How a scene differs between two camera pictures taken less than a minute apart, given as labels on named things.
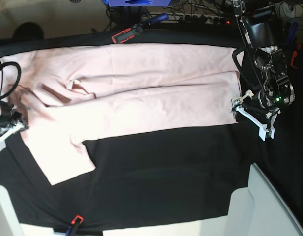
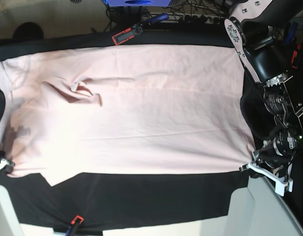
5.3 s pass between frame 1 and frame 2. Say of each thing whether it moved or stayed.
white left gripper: moved
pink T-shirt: moved
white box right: stayed
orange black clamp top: stayed
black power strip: stayed
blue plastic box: stayed
